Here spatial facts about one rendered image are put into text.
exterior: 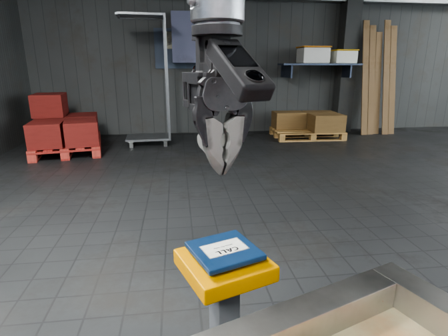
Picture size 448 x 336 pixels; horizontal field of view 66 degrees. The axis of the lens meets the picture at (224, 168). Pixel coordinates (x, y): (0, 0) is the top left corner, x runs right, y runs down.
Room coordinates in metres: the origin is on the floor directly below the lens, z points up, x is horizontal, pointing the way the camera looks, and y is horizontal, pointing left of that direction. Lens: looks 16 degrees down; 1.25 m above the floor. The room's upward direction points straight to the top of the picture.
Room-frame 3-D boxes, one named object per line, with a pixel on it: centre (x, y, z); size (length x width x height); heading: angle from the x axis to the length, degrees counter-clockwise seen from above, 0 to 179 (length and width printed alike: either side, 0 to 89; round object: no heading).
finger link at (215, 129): (0.51, 0.03, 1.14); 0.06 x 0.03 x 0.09; 27
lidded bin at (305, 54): (6.58, -1.60, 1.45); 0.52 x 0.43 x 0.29; 98
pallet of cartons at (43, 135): (5.29, 2.41, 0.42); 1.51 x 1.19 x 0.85; 8
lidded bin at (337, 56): (6.65, -2.18, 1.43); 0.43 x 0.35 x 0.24; 98
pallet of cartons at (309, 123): (6.32, -1.52, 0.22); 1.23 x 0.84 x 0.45; 98
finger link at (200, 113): (0.49, 0.02, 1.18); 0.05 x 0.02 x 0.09; 117
